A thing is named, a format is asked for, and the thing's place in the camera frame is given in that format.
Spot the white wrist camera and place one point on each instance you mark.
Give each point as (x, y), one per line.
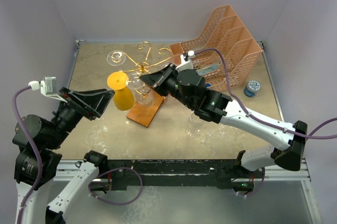
(47, 88)
(186, 61)

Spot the clear wine glass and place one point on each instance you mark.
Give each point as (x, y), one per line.
(194, 126)
(143, 93)
(116, 58)

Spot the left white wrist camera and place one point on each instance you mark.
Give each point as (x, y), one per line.
(47, 88)

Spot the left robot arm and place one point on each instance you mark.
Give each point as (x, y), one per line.
(36, 163)

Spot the blue white round tin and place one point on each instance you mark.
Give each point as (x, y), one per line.
(252, 88)

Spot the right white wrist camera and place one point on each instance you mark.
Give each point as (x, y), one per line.
(186, 61)

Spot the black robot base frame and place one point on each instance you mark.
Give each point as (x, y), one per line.
(218, 173)

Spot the yellow plastic wine glass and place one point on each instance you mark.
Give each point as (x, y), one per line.
(123, 97)

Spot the orange plastic file organizer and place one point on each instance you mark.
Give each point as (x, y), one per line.
(226, 32)

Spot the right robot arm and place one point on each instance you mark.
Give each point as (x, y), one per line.
(285, 148)

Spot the gold wire wine glass rack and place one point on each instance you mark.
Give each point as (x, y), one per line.
(141, 114)

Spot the clear champagne flute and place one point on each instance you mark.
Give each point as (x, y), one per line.
(165, 65)

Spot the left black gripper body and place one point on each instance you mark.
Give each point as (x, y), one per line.
(76, 104)

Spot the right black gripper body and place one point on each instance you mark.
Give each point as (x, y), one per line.
(168, 83)

